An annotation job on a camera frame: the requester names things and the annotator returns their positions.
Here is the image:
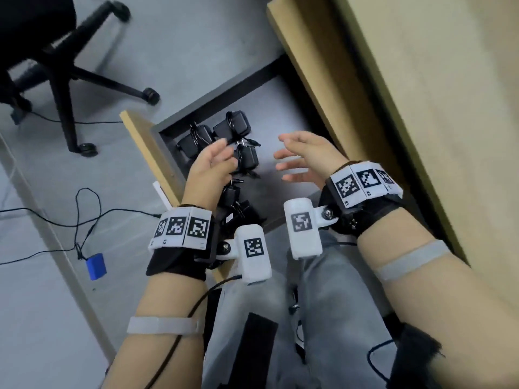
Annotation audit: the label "person's right hand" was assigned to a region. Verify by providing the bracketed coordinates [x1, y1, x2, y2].
[274, 131, 349, 189]

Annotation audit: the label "person's left hand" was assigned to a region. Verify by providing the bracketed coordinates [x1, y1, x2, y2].
[182, 138, 240, 210]

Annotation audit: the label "person's left forearm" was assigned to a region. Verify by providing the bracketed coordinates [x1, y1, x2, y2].
[101, 275, 208, 389]

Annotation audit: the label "person's right forearm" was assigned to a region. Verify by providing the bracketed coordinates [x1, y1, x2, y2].
[357, 206, 519, 389]

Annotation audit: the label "black power adapter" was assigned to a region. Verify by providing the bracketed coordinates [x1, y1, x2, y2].
[232, 142, 261, 178]
[220, 199, 267, 233]
[175, 122, 214, 159]
[219, 179, 245, 212]
[212, 110, 253, 145]

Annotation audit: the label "wooden drawer with black inside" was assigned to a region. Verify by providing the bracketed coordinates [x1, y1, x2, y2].
[119, 53, 338, 283]

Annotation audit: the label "black wristband with marker tiles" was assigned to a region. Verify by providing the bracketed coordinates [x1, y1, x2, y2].
[145, 204, 221, 285]
[317, 160, 404, 240]

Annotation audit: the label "person's grey jeans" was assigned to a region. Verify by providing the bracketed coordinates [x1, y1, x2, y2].
[201, 191, 400, 389]

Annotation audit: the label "small blue box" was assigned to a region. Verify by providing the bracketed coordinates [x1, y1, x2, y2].
[85, 253, 108, 281]

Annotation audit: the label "light wooden desk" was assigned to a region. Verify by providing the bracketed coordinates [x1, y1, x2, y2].
[266, 0, 519, 289]

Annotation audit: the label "black sleeve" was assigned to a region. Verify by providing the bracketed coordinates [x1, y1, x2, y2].
[387, 322, 444, 389]

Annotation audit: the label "black office chair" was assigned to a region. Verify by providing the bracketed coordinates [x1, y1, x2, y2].
[0, 0, 161, 159]

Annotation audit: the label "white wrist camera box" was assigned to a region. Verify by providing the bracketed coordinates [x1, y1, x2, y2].
[214, 224, 272, 286]
[282, 197, 340, 261]

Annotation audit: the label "white forearm strap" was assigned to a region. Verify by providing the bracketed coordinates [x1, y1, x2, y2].
[126, 316, 206, 336]
[373, 240, 453, 284]

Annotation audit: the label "thin black chair cable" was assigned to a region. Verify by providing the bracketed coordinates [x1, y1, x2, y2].
[29, 111, 125, 125]

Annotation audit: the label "black floor cable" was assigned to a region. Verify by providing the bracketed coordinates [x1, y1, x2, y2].
[0, 188, 163, 266]

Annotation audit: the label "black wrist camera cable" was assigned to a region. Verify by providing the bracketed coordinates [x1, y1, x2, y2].
[367, 339, 397, 383]
[143, 274, 245, 389]

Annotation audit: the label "black leg strap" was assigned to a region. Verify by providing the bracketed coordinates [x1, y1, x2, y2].
[218, 312, 279, 389]

